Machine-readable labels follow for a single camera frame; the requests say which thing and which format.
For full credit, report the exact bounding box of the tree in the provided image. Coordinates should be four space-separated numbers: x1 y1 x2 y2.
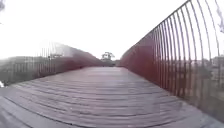
101 51 116 62

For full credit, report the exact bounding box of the red curved bridge railing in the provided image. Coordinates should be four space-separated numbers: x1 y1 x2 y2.
119 0 224 123
0 41 104 87

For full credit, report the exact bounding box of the wooden plank bridge deck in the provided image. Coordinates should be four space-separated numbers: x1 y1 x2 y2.
0 66 224 128

